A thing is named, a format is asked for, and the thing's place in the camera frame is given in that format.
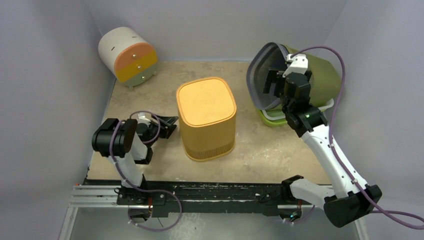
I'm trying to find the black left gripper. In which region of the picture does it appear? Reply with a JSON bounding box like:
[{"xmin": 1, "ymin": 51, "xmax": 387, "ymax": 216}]
[{"xmin": 146, "ymin": 114, "xmax": 178, "ymax": 148}]

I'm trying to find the grey mesh basket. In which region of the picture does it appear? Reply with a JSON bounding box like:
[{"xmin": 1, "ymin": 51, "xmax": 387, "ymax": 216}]
[{"xmin": 246, "ymin": 42, "xmax": 289, "ymax": 110}]

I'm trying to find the orange mesh basket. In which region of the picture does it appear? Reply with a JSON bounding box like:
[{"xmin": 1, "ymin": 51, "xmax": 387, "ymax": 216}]
[{"xmin": 176, "ymin": 76, "xmax": 237, "ymax": 162}]

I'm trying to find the olive green mesh basket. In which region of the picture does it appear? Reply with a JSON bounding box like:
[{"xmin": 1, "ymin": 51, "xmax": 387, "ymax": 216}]
[{"xmin": 302, "ymin": 52, "xmax": 342, "ymax": 107}]

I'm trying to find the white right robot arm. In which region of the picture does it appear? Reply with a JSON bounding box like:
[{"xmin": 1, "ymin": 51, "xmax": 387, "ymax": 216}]
[{"xmin": 263, "ymin": 69, "xmax": 382, "ymax": 228}]

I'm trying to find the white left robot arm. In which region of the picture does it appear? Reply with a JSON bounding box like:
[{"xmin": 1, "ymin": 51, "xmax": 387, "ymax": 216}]
[{"xmin": 91, "ymin": 111, "xmax": 179, "ymax": 205}]

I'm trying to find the white mesh tray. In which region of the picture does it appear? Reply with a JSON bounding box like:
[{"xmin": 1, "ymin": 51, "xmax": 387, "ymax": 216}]
[{"xmin": 260, "ymin": 98, "xmax": 335, "ymax": 121}]

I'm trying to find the lime green tray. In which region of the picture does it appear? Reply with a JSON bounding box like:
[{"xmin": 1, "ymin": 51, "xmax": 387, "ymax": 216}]
[{"xmin": 256, "ymin": 109, "xmax": 287, "ymax": 128}]

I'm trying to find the round pastel drawer cabinet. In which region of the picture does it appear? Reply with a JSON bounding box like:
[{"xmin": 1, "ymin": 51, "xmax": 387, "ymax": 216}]
[{"xmin": 98, "ymin": 26, "xmax": 158, "ymax": 89}]

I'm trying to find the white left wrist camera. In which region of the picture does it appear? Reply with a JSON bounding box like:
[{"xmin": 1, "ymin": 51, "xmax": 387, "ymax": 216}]
[{"xmin": 136, "ymin": 112, "xmax": 151, "ymax": 123}]

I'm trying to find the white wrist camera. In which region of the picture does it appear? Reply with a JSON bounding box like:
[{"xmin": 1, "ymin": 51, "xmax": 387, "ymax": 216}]
[
  {"xmin": 136, "ymin": 112, "xmax": 151, "ymax": 123},
  {"xmin": 282, "ymin": 53, "xmax": 309, "ymax": 78}
]

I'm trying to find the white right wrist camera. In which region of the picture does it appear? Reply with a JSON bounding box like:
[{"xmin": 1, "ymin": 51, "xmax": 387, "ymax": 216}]
[{"xmin": 282, "ymin": 53, "xmax": 309, "ymax": 78}]

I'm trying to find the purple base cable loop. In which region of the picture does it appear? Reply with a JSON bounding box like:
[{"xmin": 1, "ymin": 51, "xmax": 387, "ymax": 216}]
[{"xmin": 127, "ymin": 189, "xmax": 183, "ymax": 233}]

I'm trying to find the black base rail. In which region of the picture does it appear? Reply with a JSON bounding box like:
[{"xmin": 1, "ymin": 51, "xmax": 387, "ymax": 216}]
[{"xmin": 116, "ymin": 180, "xmax": 314, "ymax": 218}]

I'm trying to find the aluminium frame rail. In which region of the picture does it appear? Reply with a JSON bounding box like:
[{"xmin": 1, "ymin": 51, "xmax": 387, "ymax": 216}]
[{"xmin": 68, "ymin": 185, "xmax": 118, "ymax": 208}]

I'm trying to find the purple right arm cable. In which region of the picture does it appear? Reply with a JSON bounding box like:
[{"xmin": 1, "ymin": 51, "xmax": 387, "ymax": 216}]
[{"xmin": 287, "ymin": 45, "xmax": 424, "ymax": 229}]

